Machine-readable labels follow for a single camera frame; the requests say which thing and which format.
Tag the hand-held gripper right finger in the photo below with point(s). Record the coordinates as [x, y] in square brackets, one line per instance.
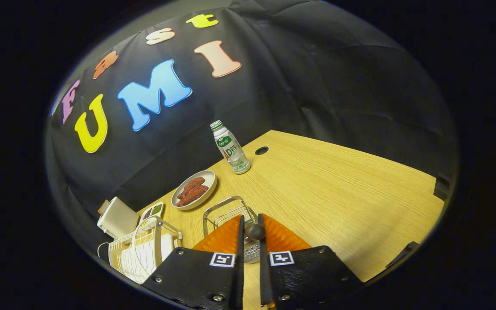
[265, 284]

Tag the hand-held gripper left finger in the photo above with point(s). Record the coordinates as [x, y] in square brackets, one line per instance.
[238, 284]

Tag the beige plate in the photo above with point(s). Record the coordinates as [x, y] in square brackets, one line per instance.
[207, 178]

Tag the brown meat piece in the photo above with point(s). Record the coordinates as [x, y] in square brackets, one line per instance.
[194, 184]
[196, 194]

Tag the white drip tray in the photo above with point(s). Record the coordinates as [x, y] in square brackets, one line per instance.
[140, 258]

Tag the white divided bean tray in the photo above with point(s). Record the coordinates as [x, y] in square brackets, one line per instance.
[155, 209]

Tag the white drink bottle green cap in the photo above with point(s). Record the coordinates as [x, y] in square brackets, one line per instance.
[230, 148]

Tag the white toaster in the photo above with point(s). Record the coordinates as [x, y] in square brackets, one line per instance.
[119, 219]

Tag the black table clamp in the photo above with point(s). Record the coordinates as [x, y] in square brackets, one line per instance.
[441, 186]
[403, 254]

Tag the toast bread slice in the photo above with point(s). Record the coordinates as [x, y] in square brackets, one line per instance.
[103, 207]

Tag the black backdrop cloth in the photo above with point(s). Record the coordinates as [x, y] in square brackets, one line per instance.
[317, 86]

